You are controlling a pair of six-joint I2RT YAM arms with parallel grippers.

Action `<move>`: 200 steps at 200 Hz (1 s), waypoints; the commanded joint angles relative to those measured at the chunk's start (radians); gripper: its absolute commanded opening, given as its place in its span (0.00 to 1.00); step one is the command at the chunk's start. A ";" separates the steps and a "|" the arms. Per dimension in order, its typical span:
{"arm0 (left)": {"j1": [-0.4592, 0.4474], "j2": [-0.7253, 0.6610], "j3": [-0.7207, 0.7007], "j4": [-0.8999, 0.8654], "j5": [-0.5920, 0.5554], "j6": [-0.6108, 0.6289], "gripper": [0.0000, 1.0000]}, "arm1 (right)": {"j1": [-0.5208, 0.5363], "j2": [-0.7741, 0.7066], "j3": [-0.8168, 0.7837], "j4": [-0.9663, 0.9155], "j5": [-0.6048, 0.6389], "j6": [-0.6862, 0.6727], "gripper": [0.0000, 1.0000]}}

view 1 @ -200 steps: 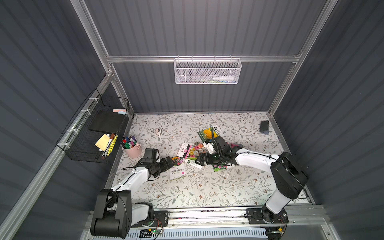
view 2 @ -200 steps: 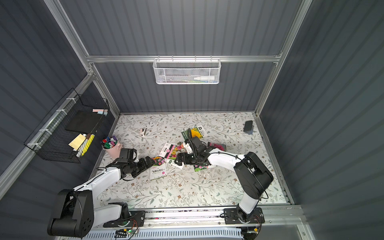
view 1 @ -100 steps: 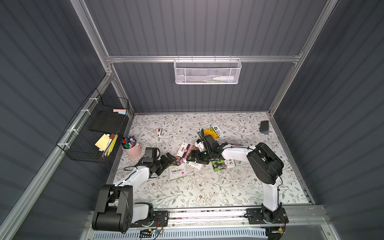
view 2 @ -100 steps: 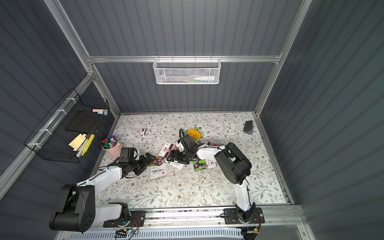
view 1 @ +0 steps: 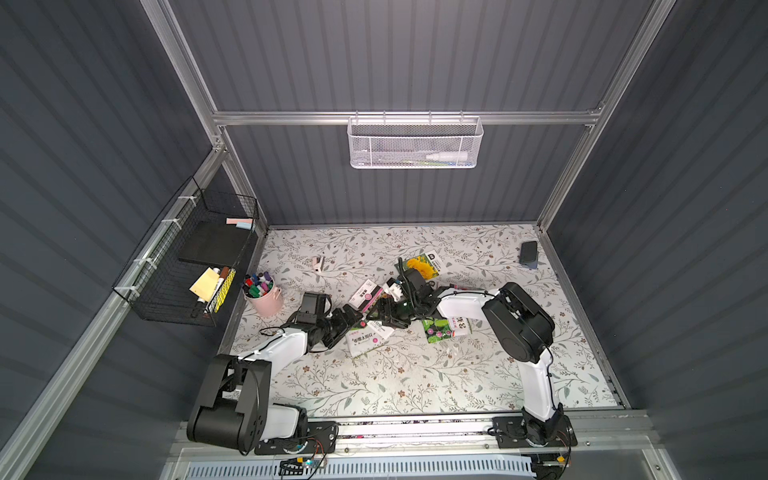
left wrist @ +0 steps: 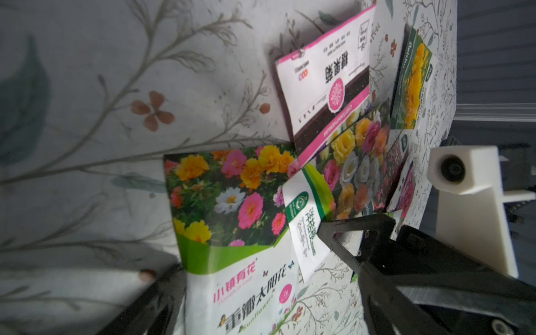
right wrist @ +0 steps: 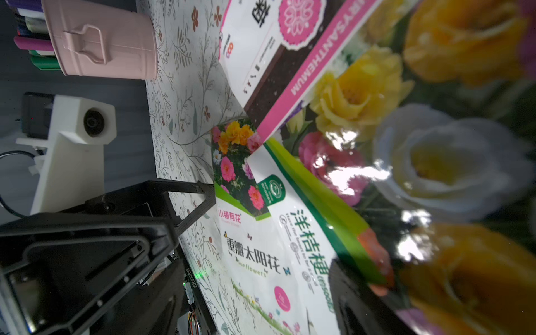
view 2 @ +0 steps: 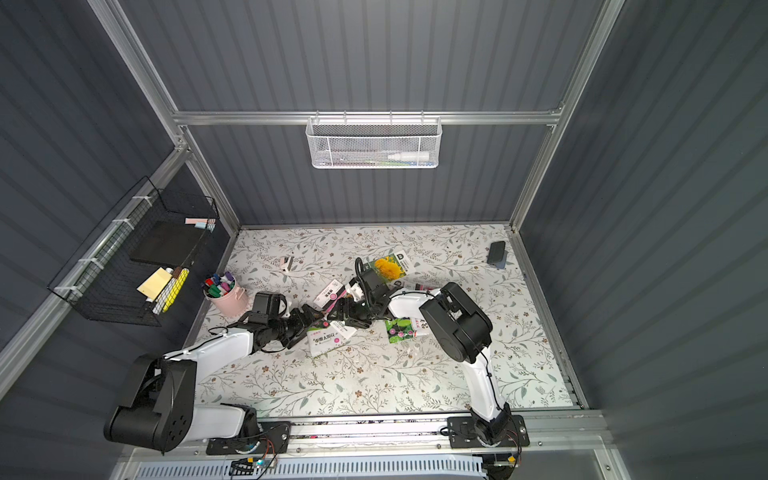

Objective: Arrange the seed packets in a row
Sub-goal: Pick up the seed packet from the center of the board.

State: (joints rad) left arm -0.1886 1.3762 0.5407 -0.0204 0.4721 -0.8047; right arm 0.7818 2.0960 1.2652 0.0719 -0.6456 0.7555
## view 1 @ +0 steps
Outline yellow sunflower seed packet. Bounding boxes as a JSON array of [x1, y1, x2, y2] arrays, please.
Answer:
[[405, 251, 444, 281]]

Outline chrysanthemum seed packet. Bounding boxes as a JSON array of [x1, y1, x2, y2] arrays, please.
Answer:
[[345, 321, 395, 358]]

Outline green mimosa seed packet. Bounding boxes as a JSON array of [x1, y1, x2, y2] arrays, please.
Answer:
[[421, 317, 472, 344]]

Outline pink hollyhock seed packet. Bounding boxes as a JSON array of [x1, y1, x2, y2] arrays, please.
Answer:
[[440, 283, 475, 292]]

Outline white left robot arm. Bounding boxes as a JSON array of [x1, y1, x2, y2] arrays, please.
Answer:
[[186, 293, 364, 455]]

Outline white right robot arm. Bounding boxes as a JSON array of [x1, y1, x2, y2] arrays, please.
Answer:
[[366, 272, 575, 447]]

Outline pink pen cup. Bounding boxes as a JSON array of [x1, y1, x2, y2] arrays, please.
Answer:
[[242, 272, 284, 318]]

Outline black rectangular block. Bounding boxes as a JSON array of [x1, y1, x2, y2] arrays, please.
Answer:
[[518, 240, 539, 269]]

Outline yellow sticky notes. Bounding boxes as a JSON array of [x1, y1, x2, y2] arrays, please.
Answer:
[[189, 268, 220, 303]]

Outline black notebook in basket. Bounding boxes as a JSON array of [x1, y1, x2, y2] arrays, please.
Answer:
[[178, 221, 250, 267]]

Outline white tube in basket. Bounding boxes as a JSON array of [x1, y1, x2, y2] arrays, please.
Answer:
[[426, 151, 469, 164]]

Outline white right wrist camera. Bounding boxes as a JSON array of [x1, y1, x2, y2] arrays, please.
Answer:
[[383, 277, 405, 302]]

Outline black wire wall basket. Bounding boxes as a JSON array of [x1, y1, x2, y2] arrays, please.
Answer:
[[113, 179, 260, 327]]

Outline white wire mesh basket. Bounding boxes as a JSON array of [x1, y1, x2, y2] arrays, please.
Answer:
[[347, 115, 484, 170]]

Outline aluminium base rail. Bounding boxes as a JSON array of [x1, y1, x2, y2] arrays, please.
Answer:
[[160, 409, 682, 479]]

